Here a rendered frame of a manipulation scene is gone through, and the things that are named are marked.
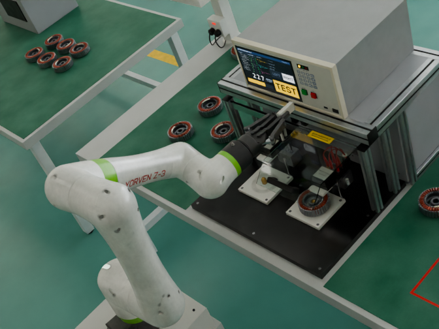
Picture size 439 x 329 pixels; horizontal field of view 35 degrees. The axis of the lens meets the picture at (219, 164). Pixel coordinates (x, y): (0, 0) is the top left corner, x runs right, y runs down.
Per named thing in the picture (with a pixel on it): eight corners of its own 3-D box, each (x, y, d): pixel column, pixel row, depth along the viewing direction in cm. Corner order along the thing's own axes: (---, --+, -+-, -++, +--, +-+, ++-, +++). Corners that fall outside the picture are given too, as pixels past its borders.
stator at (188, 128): (197, 125, 303) (195, 119, 301) (189, 143, 296) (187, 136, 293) (174, 126, 307) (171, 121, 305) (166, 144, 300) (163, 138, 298)
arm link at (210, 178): (213, 212, 207) (208, 190, 198) (184, 191, 213) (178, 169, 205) (245, 182, 212) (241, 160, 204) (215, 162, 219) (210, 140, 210)
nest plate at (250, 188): (267, 205, 252) (266, 202, 251) (238, 190, 262) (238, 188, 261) (293, 178, 257) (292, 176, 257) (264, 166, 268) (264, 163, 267)
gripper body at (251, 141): (236, 155, 218) (256, 137, 222) (255, 164, 213) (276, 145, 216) (230, 138, 214) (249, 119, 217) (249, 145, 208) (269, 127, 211)
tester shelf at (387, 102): (370, 146, 214) (367, 135, 211) (220, 92, 259) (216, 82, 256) (449, 64, 231) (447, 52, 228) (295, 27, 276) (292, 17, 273)
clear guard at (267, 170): (312, 210, 210) (308, 196, 207) (256, 184, 226) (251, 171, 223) (376, 143, 223) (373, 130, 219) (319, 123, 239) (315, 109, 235)
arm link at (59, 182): (65, 222, 175) (66, 176, 171) (34, 207, 183) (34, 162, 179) (119, 206, 189) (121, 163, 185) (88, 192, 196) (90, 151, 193)
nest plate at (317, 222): (319, 230, 235) (318, 228, 235) (286, 214, 246) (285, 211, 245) (345, 201, 241) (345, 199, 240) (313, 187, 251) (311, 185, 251)
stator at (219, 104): (228, 108, 306) (225, 101, 303) (207, 121, 303) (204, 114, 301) (215, 98, 314) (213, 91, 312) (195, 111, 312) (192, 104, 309)
